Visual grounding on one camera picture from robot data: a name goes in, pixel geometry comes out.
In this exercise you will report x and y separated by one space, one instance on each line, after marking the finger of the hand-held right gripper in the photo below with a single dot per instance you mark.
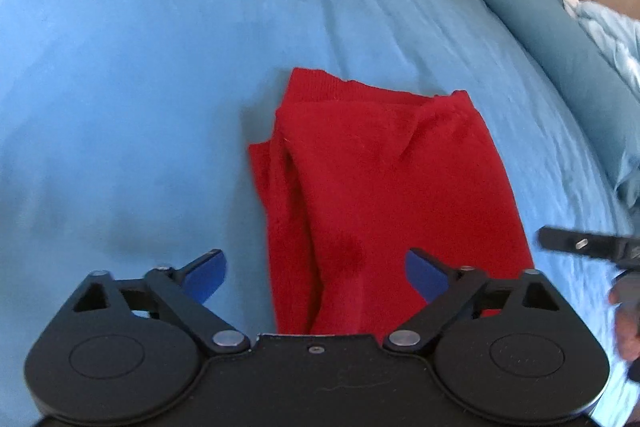
580 244

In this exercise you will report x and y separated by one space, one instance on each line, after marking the blue bed sheet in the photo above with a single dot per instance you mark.
150 107

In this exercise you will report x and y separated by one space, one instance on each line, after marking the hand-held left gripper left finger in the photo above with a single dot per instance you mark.
207 278

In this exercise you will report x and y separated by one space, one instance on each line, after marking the blue pillow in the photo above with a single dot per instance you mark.
550 37

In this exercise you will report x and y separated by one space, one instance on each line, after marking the red knit sweater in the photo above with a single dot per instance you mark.
390 187

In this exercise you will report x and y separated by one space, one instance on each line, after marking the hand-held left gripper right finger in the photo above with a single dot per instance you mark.
425 279

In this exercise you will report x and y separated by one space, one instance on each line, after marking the light blue folded blanket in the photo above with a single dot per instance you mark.
612 37

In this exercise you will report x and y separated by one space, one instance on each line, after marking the person's right hand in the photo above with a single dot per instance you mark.
627 317

